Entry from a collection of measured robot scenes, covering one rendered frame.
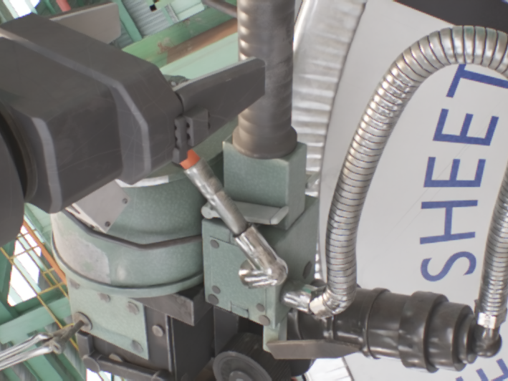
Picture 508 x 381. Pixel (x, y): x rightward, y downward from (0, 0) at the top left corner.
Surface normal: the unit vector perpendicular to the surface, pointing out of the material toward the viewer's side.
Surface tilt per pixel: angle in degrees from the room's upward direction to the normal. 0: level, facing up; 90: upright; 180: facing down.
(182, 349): 137
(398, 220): 90
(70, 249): 48
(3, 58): 115
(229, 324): 58
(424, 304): 96
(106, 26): 129
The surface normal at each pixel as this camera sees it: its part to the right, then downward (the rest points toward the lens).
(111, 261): -0.20, 0.57
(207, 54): 0.05, 0.50
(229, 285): -0.50, 0.50
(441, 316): -0.37, -0.66
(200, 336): 0.86, 0.29
